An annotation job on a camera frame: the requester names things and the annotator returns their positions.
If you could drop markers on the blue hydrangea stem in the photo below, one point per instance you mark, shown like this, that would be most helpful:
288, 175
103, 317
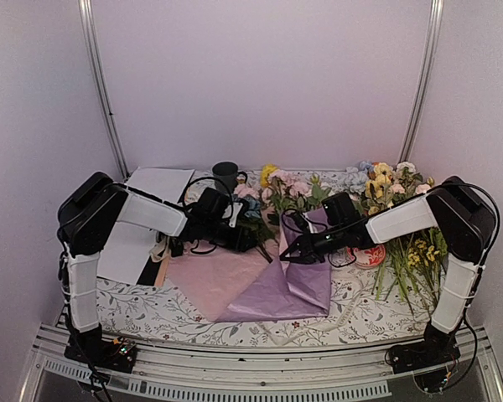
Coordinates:
250, 216

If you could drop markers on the red patterned bowl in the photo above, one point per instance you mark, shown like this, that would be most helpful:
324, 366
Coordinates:
369, 258

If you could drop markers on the white printed ribbon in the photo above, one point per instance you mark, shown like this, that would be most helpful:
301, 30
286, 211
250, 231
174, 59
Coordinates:
346, 295

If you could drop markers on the left aluminium frame post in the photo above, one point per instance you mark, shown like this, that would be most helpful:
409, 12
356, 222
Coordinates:
89, 31

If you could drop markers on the front aluminium rail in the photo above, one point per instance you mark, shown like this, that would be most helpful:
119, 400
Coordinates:
170, 371

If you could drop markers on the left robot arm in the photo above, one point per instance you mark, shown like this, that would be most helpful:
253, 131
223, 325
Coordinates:
88, 216

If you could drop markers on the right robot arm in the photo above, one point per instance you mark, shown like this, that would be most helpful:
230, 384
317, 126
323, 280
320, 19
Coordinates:
455, 222

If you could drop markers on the yellow flower stem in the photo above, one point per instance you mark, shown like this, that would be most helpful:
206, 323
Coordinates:
265, 177

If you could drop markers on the pile of fake flowers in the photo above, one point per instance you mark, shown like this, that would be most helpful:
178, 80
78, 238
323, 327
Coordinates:
393, 199

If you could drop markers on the right aluminium frame post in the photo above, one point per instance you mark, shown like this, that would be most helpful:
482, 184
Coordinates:
429, 54

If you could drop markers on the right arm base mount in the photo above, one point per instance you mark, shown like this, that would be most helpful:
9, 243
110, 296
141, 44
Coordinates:
432, 350

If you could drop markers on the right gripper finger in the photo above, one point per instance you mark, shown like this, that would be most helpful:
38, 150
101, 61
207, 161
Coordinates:
301, 247
308, 259

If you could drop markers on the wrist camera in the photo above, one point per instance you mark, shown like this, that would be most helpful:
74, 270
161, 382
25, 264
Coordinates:
295, 224
235, 211

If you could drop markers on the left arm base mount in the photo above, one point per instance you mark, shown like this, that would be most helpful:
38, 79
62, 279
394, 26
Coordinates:
119, 354

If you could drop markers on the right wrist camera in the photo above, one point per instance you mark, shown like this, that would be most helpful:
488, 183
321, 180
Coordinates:
295, 224

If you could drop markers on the dark grey mug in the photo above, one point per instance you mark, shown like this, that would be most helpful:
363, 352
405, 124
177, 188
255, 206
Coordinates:
229, 174

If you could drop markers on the pink wrapping paper sheet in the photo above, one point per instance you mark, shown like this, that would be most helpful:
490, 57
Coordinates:
225, 286

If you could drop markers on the aluminium frame post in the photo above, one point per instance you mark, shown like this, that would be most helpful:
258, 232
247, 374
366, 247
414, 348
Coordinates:
89, 31
429, 54

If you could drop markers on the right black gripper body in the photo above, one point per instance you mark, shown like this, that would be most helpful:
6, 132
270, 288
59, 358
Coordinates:
332, 243

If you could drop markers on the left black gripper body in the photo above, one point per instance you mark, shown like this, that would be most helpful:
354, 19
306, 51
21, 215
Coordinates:
215, 235

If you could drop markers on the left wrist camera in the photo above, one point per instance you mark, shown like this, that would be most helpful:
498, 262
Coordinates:
235, 211

